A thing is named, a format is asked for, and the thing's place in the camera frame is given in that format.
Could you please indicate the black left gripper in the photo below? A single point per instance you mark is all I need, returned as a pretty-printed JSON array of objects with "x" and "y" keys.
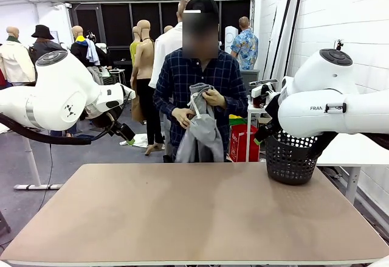
[{"x": 109, "y": 118}]

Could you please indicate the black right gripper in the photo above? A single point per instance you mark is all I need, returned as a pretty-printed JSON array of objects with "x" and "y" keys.
[{"x": 273, "y": 112}]

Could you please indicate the grey shorts garment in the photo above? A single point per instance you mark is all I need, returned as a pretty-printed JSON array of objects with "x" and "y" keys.
[{"x": 203, "y": 133}]

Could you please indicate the person's right forearm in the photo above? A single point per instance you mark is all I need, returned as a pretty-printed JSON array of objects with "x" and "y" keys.
[{"x": 164, "y": 106}]

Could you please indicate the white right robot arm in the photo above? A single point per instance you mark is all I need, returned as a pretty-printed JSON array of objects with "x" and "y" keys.
[{"x": 319, "y": 112}]

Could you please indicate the person's left forearm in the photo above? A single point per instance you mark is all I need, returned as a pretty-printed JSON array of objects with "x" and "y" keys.
[{"x": 237, "y": 104}]

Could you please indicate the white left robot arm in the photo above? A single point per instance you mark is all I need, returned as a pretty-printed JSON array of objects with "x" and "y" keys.
[{"x": 57, "y": 96}]

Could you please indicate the bare mannequin in black pants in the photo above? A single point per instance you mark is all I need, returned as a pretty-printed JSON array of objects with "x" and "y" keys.
[{"x": 146, "y": 57}]

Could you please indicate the person's left hand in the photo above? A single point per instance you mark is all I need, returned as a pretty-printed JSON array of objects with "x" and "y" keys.
[{"x": 215, "y": 98}]

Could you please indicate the person's right hand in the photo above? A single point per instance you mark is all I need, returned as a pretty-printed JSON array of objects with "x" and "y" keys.
[{"x": 182, "y": 116}]

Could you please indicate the small white stand table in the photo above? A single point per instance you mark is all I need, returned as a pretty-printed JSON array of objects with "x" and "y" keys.
[{"x": 248, "y": 136}]

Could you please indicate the white cloth on floor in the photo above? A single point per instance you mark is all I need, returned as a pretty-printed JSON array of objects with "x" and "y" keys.
[{"x": 139, "y": 140}]

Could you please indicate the red shopping bag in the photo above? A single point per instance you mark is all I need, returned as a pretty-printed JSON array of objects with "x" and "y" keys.
[{"x": 243, "y": 142}]

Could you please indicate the green and yellow bag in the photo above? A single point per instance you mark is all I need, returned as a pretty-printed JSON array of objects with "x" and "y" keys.
[{"x": 237, "y": 119}]

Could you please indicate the black perforated laundry basket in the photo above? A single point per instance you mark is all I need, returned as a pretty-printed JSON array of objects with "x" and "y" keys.
[{"x": 288, "y": 163}]

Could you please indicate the dark grey cabinet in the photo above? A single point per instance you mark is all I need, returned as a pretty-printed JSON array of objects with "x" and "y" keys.
[{"x": 250, "y": 78}]

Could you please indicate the small white background table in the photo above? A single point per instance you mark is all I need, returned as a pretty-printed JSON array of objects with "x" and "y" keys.
[{"x": 117, "y": 71}]

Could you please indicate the grey hanging garment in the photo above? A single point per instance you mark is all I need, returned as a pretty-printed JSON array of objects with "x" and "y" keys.
[{"x": 95, "y": 74}]

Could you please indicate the mannequin in yellow-green top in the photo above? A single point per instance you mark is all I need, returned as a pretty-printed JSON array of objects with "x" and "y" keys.
[{"x": 133, "y": 51}]

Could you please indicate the man in blue floral shirt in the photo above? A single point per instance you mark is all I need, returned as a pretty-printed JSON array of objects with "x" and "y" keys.
[{"x": 246, "y": 51}]

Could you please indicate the person in dark plaid shirt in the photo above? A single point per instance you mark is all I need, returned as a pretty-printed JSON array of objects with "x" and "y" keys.
[{"x": 182, "y": 72}]

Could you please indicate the light blue hanging shirt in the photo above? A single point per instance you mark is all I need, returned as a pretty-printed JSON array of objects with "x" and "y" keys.
[{"x": 92, "y": 52}]

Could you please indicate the figure in white shirt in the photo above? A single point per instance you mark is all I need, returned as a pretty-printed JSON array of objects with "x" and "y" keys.
[{"x": 164, "y": 54}]

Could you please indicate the black-framed white panel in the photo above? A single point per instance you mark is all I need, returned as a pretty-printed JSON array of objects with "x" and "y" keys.
[
  {"x": 293, "y": 29},
  {"x": 275, "y": 42}
]

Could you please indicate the mannequin with yellow scarf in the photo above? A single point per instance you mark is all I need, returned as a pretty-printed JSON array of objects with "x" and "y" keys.
[{"x": 79, "y": 51}]

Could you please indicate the large white side table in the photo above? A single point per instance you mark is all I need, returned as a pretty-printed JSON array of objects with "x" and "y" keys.
[{"x": 358, "y": 151}]

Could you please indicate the white table with T-foot leg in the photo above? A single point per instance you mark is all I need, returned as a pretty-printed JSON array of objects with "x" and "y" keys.
[{"x": 36, "y": 187}]

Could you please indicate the white oval tower device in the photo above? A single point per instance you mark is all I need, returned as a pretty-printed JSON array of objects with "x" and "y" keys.
[{"x": 230, "y": 39}]

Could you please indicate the small bare mannequin head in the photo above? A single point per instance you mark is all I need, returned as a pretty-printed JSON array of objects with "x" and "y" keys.
[{"x": 168, "y": 29}]

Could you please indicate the mannequin in dark coat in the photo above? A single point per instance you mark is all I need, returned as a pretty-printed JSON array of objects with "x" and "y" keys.
[{"x": 45, "y": 46}]

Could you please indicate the black bucket hat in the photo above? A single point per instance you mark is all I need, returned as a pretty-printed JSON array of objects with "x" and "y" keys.
[{"x": 42, "y": 31}]

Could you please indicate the mannequin in cream jacket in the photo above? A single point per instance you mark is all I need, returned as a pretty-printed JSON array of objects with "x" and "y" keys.
[{"x": 15, "y": 60}]

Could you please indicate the black cap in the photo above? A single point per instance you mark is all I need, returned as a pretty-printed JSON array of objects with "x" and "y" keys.
[{"x": 203, "y": 4}]

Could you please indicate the black stand foot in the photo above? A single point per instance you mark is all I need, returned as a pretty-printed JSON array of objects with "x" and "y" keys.
[{"x": 3, "y": 223}]

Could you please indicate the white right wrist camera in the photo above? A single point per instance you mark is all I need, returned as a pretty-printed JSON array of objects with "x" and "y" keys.
[{"x": 258, "y": 90}]

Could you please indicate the white head-mounted camera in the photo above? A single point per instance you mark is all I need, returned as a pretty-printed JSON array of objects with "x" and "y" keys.
[{"x": 192, "y": 11}]

